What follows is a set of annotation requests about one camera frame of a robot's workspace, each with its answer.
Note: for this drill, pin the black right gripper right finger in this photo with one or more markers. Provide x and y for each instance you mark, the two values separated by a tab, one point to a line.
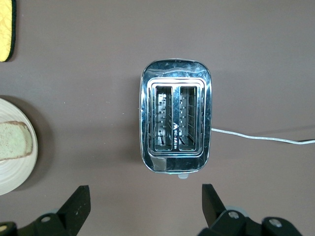
215	211

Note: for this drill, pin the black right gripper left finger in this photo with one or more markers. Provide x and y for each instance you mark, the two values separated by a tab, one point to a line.
76	209

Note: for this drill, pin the round light wooden plate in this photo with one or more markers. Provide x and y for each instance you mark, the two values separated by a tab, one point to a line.
14	177

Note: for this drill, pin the brown toast slice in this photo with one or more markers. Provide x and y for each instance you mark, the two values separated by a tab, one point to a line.
12	140

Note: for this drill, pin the silver beige two-slot toaster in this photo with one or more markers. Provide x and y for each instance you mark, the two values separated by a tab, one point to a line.
176	73

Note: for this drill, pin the yellow quilted oven mitt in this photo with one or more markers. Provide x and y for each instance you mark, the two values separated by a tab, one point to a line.
5	29

